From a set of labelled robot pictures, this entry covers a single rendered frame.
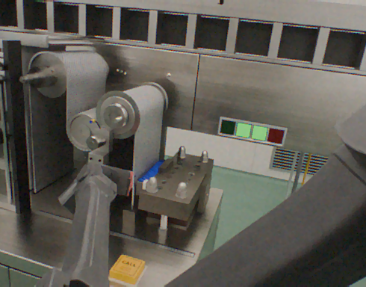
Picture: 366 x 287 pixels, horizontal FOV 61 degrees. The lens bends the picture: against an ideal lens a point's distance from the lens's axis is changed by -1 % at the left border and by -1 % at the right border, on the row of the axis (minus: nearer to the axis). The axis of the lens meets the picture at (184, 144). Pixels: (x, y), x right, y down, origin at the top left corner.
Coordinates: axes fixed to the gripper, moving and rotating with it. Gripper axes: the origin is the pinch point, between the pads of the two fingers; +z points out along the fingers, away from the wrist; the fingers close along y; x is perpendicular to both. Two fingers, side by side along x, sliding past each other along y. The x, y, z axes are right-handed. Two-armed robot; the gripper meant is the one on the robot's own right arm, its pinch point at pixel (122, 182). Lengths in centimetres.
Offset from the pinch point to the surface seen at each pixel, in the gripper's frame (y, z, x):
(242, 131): 30, 29, 29
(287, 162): 74, 275, 68
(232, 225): 29, 195, -10
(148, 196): 6.9, 6.3, -2.3
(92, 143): -9.2, -6.0, 9.2
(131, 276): 11.8, -8.4, -22.4
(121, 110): -3.5, -5.3, 20.1
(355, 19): 60, 8, 66
